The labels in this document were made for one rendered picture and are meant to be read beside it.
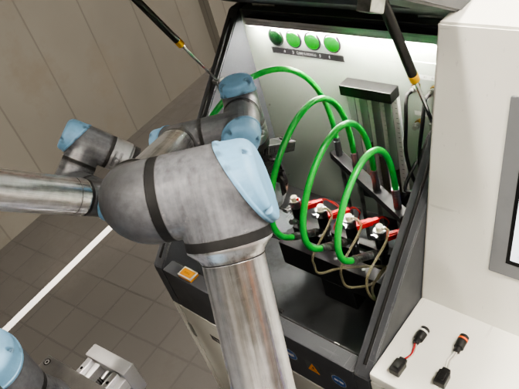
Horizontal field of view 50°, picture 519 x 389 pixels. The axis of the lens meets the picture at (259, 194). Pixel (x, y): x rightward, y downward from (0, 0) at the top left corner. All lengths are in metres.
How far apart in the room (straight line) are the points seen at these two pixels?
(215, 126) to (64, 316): 2.15
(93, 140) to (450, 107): 0.73
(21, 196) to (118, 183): 0.36
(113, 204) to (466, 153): 0.64
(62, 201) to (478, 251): 0.79
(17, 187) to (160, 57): 3.41
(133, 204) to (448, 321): 0.76
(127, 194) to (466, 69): 0.61
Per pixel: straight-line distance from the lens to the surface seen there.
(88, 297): 3.11
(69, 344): 2.95
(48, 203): 1.09
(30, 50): 3.73
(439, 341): 1.22
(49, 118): 3.82
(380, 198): 1.35
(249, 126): 1.06
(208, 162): 0.69
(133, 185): 0.71
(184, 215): 0.70
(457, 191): 1.11
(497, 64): 1.00
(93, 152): 1.27
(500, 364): 1.20
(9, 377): 1.16
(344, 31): 1.34
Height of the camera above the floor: 1.99
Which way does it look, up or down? 38 degrees down
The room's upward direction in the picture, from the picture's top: 18 degrees counter-clockwise
